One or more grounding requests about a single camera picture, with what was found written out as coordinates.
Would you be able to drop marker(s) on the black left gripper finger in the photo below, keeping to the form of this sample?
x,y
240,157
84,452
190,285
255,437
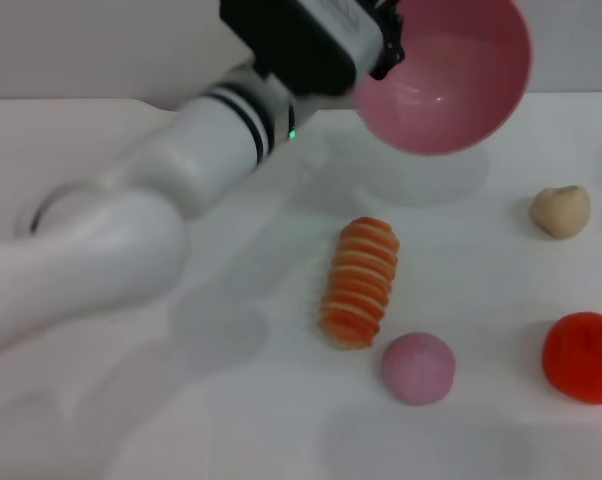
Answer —
x,y
391,45

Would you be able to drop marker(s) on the pink plastic bowl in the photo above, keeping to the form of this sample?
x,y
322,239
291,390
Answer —
x,y
451,85

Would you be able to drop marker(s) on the orange striped bread roll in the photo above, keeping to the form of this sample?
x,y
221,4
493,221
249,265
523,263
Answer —
x,y
361,285

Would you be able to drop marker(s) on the red-orange round bread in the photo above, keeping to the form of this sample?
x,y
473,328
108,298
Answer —
x,y
583,357

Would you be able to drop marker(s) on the beige heart-shaped bun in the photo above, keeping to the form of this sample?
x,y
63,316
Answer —
x,y
561,210

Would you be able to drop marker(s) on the pink round bun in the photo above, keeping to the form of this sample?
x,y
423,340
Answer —
x,y
417,367

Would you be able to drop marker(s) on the left wrist camera housing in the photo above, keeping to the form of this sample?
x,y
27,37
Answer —
x,y
301,40

